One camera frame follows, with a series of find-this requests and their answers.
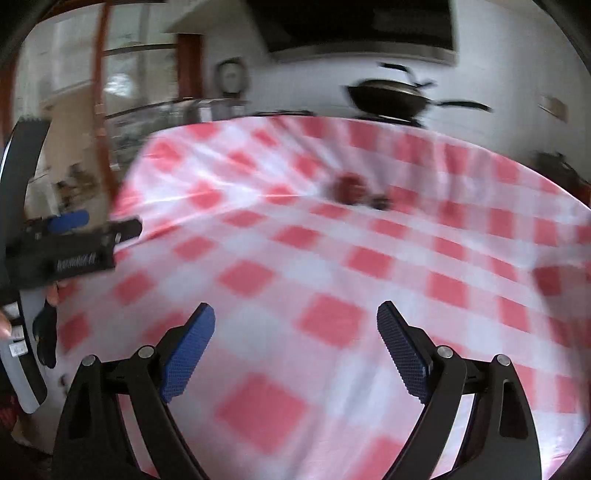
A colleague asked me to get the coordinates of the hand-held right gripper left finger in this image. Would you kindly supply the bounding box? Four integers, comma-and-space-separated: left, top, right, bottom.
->
54, 302, 216, 480

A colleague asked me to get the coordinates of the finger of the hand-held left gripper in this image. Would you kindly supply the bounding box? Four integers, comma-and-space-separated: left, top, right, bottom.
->
25, 210, 90, 237
99, 218, 143, 247

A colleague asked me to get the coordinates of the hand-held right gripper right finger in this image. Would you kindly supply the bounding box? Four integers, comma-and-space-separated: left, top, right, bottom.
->
376, 301, 541, 480

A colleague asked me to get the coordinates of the metal dish rack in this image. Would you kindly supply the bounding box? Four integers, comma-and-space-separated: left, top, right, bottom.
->
106, 97, 250, 162

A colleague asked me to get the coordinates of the reddish wooden bar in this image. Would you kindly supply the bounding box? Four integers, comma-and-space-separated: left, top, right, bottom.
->
90, 0, 121, 208

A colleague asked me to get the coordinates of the red white checked tablecloth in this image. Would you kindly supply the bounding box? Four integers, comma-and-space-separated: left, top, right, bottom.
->
44, 115, 591, 480

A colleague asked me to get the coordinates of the window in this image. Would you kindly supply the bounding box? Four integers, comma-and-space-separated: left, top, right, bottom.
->
18, 9, 178, 121

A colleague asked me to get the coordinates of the wrinkled brown round fruit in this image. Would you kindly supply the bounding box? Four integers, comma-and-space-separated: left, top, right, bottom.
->
330, 173, 370, 206

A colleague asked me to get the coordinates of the dark kettle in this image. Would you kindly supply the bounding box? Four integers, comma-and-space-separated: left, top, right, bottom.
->
531, 150, 585, 190

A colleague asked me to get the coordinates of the black wok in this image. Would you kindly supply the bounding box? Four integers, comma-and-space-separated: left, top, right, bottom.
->
344, 78, 492, 123

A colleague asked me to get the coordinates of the range hood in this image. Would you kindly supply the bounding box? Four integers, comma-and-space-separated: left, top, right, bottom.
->
245, 0, 460, 65

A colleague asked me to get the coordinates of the wooden door frame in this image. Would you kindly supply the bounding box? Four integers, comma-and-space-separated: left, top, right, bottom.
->
175, 32, 206, 100

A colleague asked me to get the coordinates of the round wall scale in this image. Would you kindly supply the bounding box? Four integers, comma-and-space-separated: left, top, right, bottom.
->
216, 58, 251, 100

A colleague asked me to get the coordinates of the wall outlet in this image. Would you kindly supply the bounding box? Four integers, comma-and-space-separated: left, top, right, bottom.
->
538, 92, 570, 121

